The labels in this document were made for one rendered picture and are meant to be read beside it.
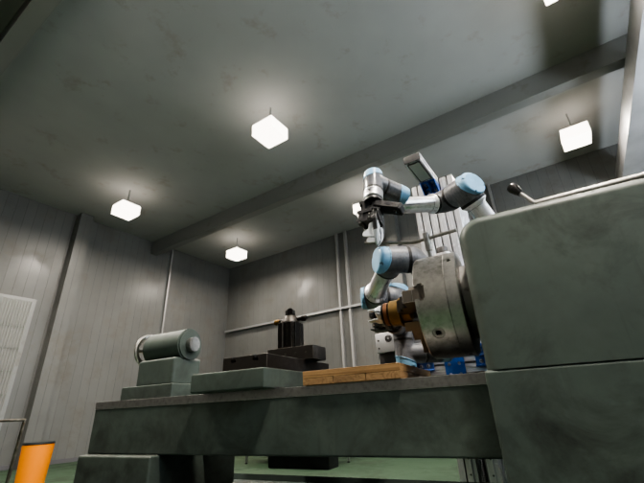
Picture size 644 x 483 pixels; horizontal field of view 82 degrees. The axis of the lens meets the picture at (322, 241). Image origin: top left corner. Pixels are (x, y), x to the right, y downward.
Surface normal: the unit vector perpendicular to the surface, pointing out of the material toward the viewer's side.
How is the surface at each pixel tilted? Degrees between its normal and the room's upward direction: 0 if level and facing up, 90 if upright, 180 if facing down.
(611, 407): 90
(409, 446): 90
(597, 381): 90
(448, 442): 90
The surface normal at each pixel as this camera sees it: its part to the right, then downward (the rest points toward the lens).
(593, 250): -0.47, -0.35
